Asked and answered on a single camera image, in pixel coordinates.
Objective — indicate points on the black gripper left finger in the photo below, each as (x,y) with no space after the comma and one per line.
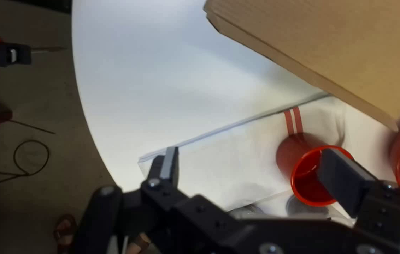
(166,166)

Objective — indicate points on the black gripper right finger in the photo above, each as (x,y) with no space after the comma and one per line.
(345,179)

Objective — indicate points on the red cup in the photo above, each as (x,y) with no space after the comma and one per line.
(297,158)

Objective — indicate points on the blue cardboard box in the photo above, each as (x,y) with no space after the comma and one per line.
(349,48)

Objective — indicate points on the white cloth with red stripes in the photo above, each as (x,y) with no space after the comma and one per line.
(235,165)

